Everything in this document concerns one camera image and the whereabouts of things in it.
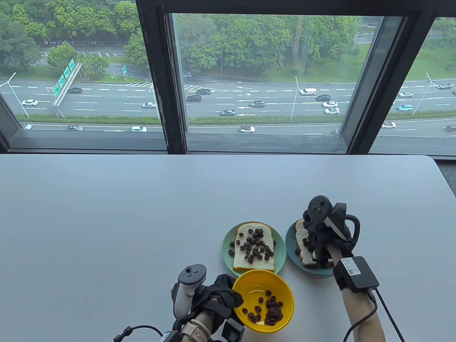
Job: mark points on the person's right hand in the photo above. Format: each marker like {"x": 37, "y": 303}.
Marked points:
{"x": 320, "y": 238}

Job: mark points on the person's left hand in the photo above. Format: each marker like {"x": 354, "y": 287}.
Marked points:
{"x": 217, "y": 290}

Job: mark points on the white toast slice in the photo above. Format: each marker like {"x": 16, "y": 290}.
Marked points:
{"x": 301, "y": 235}
{"x": 242, "y": 265}

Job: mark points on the yellow bowl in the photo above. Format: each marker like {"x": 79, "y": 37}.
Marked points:
{"x": 270, "y": 281}

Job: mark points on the person's left forearm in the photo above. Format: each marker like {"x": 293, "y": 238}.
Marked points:
{"x": 203, "y": 317}

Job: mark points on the person's right forearm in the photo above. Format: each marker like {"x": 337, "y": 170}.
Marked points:
{"x": 363, "y": 317}

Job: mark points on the blue plate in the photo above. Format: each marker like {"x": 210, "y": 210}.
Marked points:
{"x": 290, "y": 249}

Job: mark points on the light green plate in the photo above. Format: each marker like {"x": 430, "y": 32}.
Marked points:
{"x": 279, "y": 254}

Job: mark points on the pink band wristwatch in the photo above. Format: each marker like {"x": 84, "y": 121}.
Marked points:
{"x": 196, "y": 331}

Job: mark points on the black wrist box white label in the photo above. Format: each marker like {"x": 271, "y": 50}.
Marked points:
{"x": 358, "y": 274}
{"x": 171, "y": 336}

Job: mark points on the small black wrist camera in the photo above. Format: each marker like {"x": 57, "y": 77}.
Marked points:
{"x": 233, "y": 329}

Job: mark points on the black window frame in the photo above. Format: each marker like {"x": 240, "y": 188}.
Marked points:
{"x": 160, "y": 71}

